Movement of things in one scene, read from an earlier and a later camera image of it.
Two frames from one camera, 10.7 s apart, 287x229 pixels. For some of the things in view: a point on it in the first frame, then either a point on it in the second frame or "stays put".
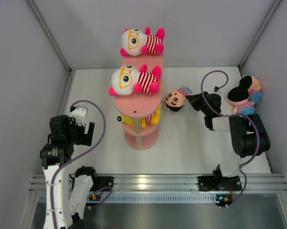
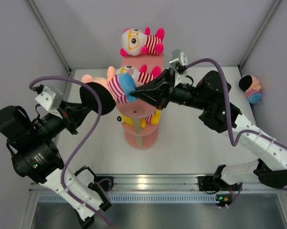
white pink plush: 135,40 stays put
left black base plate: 99,182 stays put
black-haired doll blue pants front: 248,111 → 117,88
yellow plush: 153,119 stays put
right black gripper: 194,100 → 164,82
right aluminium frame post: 247,53 stays put
